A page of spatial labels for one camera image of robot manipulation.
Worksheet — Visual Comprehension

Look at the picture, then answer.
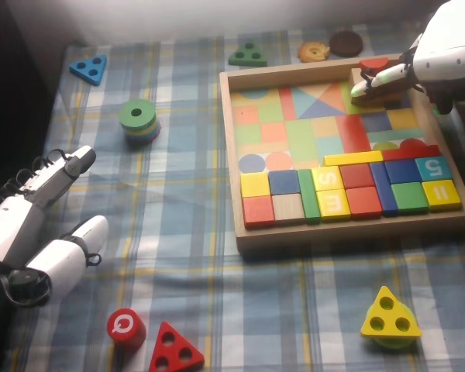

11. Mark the green ring disc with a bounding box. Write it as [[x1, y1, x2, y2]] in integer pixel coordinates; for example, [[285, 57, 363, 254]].
[[118, 98, 156, 129]]

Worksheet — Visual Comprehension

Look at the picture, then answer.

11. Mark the light green round disc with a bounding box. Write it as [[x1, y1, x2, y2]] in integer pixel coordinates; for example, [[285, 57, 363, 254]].
[[373, 305, 418, 349]]

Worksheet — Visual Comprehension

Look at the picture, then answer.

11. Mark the yellow triangle with holes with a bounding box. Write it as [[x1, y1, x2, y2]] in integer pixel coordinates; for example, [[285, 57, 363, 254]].
[[360, 285, 422, 339]]

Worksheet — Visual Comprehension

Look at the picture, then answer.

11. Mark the natural wooden arch block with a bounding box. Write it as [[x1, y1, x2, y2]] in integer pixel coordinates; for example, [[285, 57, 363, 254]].
[[350, 69, 408, 109]]

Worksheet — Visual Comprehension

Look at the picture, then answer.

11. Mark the red ring disc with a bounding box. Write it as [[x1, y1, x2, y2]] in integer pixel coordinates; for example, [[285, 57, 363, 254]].
[[124, 122, 163, 148]]

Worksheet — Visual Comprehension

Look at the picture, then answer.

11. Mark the yellow ring disc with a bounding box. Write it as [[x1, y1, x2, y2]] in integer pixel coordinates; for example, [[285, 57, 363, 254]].
[[120, 122, 157, 135]]

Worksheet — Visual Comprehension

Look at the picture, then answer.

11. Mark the tan flower-shaped cookie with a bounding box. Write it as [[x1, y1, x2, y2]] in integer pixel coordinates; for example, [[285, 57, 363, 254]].
[[297, 40, 331, 63]]

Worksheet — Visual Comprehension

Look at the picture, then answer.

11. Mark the green triangle with holes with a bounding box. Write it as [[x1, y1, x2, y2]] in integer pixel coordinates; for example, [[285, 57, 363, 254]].
[[227, 41, 268, 67]]

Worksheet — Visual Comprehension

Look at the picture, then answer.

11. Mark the wooden tray with colourful print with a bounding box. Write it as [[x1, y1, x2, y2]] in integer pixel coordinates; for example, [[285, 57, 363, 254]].
[[219, 53, 465, 256]]

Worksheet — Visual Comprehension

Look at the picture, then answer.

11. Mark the blue triangle with holes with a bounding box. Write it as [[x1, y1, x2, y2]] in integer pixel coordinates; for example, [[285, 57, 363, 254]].
[[68, 53, 108, 87]]

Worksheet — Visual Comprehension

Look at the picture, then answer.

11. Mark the blue plaid tablecloth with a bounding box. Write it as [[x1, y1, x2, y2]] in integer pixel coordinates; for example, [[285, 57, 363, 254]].
[[3, 22, 465, 372]]

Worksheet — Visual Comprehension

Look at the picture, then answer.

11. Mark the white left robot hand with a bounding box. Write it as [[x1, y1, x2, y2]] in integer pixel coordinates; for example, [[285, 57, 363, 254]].
[[0, 145, 109, 309]]

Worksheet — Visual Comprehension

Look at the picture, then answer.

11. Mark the blue ring disc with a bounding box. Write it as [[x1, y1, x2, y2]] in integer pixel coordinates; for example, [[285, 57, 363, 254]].
[[122, 126, 160, 143]]

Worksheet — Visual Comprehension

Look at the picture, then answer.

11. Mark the red semicircle block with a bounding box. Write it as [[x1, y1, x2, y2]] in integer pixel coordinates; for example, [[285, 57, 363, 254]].
[[358, 57, 391, 74]]

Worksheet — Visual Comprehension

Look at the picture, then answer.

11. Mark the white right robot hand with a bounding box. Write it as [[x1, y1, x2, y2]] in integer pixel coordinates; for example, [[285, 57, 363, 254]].
[[350, 0, 465, 115]]

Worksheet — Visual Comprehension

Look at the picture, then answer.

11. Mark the dark brown round cookie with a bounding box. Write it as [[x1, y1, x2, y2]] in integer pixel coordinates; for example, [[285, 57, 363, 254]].
[[329, 29, 364, 58]]

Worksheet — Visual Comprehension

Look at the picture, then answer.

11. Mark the red cylinder block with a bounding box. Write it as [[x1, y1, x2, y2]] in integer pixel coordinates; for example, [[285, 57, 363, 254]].
[[106, 308, 147, 349]]

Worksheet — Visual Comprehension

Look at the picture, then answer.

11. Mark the red triangle with holes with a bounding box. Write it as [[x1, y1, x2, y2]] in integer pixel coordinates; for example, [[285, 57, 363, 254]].
[[149, 320, 205, 372]]

